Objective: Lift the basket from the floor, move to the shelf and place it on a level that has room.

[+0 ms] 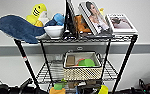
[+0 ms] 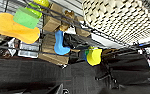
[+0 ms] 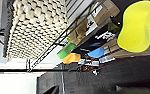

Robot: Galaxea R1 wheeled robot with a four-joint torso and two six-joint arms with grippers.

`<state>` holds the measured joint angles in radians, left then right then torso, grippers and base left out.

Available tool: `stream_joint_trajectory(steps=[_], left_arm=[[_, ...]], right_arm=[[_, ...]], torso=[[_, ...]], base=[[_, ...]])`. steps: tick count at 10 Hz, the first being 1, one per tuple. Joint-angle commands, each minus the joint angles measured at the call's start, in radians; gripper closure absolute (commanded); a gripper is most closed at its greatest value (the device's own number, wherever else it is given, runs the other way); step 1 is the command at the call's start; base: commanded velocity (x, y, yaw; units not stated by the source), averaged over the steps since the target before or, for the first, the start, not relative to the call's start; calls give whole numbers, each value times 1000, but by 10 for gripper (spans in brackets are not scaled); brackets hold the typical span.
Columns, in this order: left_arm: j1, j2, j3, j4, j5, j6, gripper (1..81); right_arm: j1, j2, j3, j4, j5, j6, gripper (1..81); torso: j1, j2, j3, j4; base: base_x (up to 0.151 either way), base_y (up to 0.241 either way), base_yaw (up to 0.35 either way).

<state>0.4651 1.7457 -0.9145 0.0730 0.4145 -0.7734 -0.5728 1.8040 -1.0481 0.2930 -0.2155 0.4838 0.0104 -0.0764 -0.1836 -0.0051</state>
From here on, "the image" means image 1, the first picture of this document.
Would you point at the orange round item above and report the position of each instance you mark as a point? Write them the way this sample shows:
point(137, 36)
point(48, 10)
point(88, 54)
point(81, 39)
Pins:
point(80, 61)

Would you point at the orange toy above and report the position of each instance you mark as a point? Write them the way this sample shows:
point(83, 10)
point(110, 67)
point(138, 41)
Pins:
point(81, 26)

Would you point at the small white wall outlet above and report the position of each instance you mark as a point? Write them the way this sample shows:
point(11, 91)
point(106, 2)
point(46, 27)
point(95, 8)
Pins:
point(79, 48)

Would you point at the small yellow item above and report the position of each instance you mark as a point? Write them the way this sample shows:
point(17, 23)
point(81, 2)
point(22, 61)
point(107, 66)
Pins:
point(101, 11)

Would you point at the yellow-green small toy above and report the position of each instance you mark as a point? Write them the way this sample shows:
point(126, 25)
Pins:
point(63, 81)

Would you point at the yellow striped shark plush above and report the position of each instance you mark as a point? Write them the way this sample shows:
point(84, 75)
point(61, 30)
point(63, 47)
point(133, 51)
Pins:
point(37, 15)

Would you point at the green box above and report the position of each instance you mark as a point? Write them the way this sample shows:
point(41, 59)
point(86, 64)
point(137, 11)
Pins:
point(58, 86)

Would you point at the tan box in basket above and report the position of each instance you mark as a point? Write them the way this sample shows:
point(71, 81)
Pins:
point(70, 60)

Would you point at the yellow sponge block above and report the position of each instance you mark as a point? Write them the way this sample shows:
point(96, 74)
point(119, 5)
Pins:
point(103, 90)

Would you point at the black bag with print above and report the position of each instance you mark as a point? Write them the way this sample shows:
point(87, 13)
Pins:
point(89, 87)

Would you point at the pale woven basket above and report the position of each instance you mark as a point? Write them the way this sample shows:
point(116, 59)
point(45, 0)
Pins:
point(82, 72)

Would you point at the long grey wall band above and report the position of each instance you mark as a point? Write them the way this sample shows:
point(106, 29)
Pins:
point(4, 50)

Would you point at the green rounded item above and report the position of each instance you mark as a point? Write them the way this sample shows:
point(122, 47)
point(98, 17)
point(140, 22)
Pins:
point(86, 62)

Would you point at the magazine with portrait cover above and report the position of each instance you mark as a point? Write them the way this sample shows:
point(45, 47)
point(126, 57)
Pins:
point(94, 18)

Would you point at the white box with picture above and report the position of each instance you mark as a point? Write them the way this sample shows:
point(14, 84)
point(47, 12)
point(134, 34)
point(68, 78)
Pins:
point(121, 23)

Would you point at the white bowl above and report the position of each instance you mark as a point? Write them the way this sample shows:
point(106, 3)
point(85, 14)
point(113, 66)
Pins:
point(54, 31)

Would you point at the blue whale plush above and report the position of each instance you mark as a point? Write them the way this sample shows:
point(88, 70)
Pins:
point(22, 29)

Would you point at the black flat frame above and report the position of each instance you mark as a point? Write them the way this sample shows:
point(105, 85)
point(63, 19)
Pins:
point(70, 20)

